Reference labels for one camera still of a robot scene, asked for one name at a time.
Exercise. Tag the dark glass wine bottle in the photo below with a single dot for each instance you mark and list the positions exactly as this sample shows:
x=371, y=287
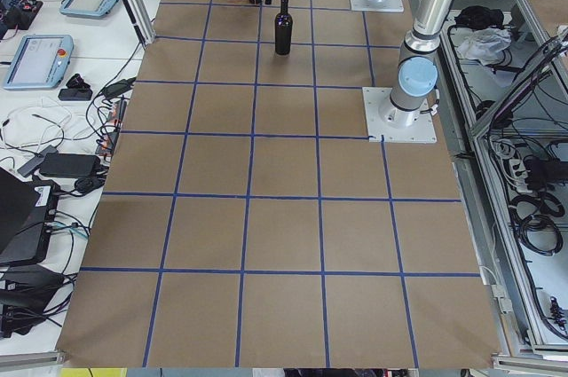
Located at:
x=283, y=26

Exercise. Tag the white crumpled cloth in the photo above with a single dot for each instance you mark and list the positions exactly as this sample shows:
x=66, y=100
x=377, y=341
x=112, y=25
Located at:
x=486, y=46

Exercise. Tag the blue teach pendant near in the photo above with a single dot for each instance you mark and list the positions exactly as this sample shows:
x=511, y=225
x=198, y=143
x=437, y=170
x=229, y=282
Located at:
x=40, y=62

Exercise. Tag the black power adapter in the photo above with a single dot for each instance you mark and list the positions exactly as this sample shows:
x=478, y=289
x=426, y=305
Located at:
x=69, y=165

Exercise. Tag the black laptop computer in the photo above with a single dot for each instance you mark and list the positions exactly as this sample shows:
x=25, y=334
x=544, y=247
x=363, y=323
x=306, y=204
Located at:
x=27, y=209

